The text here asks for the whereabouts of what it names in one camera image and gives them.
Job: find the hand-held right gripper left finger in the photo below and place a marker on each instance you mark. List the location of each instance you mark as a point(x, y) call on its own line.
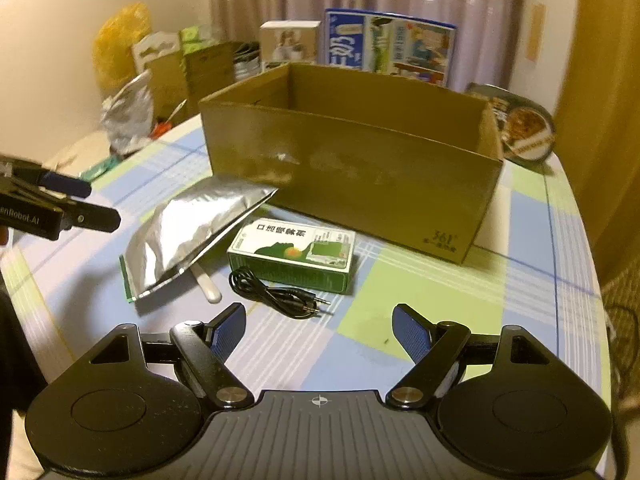
point(227, 334)

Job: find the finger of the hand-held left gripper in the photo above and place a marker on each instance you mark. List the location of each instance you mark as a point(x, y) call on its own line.
point(95, 219)
point(70, 187)

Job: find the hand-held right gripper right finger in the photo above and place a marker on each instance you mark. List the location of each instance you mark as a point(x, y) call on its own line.
point(414, 334)

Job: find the green medicine box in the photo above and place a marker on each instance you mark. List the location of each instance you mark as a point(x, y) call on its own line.
point(282, 266)

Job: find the silver foil pouch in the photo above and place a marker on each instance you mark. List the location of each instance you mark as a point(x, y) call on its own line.
point(190, 230)

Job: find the checkered cloth covered desktop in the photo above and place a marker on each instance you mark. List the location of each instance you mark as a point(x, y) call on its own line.
point(450, 300)

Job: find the green flat packet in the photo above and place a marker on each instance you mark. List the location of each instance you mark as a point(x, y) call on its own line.
point(100, 167)

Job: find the white plastic stick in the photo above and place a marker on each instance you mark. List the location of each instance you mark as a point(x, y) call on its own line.
point(210, 287)

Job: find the crumpled silver bag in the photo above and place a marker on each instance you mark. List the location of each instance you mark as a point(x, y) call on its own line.
point(127, 115)

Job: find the small brown cardboard box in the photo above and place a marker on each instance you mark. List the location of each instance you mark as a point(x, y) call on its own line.
point(167, 90)

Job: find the yellow plastic bag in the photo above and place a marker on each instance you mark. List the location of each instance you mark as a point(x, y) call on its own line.
point(120, 35)

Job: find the white cutout cardboard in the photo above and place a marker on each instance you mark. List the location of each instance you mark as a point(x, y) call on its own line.
point(150, 47)

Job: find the tall brown cardboard box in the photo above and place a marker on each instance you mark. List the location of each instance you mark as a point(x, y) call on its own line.
point(210, 75)

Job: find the light green box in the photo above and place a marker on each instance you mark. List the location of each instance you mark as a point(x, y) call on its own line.
point(197, 37)

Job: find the round printed tin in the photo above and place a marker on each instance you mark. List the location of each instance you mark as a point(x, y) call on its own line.
point(527, 125)

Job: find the white box with photo print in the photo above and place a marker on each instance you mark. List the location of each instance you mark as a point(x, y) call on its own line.
point(290, 45)

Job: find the blue milk carton case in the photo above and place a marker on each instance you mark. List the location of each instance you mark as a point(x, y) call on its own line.
point(390, 45)

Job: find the brown wooden door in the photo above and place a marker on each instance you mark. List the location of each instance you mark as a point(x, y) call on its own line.
point(600, 110)

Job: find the yellow wall sticker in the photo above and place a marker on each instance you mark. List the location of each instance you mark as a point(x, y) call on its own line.
point(536, 32)

